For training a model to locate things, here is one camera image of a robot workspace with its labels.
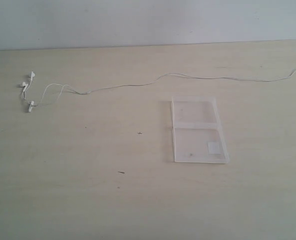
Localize clear plastic open case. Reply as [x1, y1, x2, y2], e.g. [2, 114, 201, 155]
[171, 96, 230, 164]

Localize white wired earphones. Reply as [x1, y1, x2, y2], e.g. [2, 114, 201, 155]
[17, 68, 296, 113]

